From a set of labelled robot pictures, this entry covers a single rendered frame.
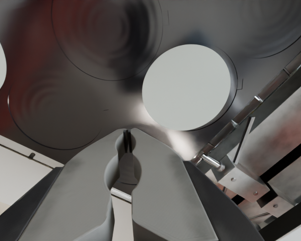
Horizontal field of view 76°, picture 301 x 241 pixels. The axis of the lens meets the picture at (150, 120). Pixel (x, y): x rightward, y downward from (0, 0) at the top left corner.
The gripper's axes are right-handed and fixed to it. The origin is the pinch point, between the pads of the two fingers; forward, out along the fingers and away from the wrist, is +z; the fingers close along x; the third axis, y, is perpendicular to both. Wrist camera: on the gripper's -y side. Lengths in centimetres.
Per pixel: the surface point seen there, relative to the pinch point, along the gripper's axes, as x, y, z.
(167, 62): 3.8, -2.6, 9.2
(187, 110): 6.3, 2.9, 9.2
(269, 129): 18.8, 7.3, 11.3
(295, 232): 20.4, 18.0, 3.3
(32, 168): -19.0, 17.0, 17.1
